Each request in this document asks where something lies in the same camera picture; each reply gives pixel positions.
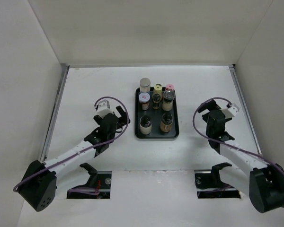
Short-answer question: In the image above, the black pump bottle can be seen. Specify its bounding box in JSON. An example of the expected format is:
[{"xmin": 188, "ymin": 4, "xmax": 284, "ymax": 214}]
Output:
[
  {"xmin": 139, "ymin": 115, "xmax": 152, "ymax": 135},
  {"xmin": 160, "ymin": 113, "xmax": 174, "ymax": 133}
]

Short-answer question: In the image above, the dark sauce jar white lid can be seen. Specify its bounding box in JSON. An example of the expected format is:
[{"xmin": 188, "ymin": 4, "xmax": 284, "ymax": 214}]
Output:
[{"xmin": 138, "ymin": 92, "xmax": 151, "ymax": 111}]

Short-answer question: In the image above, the small dark spice bottle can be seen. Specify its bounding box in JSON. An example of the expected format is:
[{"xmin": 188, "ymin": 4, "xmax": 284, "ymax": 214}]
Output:
[{"xmin": 152, "ymin": 93, "xmax": 161, "ymax": 110}]

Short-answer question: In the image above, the tall jar silver lid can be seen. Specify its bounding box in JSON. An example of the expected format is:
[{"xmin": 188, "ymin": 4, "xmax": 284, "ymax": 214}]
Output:
[{"xmin": 140, "ymin": 78, "xmax": 151, "ymax": 93}]

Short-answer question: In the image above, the yellow cap spice bottle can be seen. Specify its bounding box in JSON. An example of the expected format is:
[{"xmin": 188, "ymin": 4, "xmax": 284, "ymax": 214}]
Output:
[{"xmin": 153, "ymin": 84, "xmax": 162, "ymax": 95}]

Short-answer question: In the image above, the pink cap spice bottle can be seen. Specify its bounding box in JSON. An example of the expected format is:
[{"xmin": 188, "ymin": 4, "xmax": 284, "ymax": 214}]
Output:
[{"xmin": 165, "ymin": 84, "xmax": 174, "ymax": 91}]

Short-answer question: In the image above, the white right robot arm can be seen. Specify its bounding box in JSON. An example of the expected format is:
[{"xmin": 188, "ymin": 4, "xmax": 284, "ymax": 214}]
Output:
[{"xmin": 195, "ymin": 97, "xmax": 284, "ymax": 213}]

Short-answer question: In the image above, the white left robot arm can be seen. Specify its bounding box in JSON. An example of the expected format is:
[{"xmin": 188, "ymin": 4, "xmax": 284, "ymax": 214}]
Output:
[{"xmin": 13, "ymin": 105, "xmax": 130, "ymax": 212}]

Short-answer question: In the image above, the black rectangular tray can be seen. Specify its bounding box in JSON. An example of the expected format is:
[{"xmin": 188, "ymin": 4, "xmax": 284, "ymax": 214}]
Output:
[{"xmin": 134, "ymin": 87, "xmax": 179, "ymax": 140}]

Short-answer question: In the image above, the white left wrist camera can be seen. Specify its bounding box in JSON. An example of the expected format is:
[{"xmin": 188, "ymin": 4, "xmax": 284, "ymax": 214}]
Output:
[{"xmin": 95, "ymin": 99, "xmax": 113, "ymax": 118}]

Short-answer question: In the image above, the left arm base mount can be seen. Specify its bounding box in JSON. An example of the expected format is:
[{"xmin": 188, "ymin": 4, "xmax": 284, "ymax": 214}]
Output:
[{"xmin": 66, "ymin": 163, "xmax": 112, "ymax": 200}]

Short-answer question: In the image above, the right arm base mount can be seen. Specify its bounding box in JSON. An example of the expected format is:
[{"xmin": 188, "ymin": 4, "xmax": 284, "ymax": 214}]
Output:
[{"xmin": 195, "ymin": 162, "xmax": 241, "ymax": 199}]

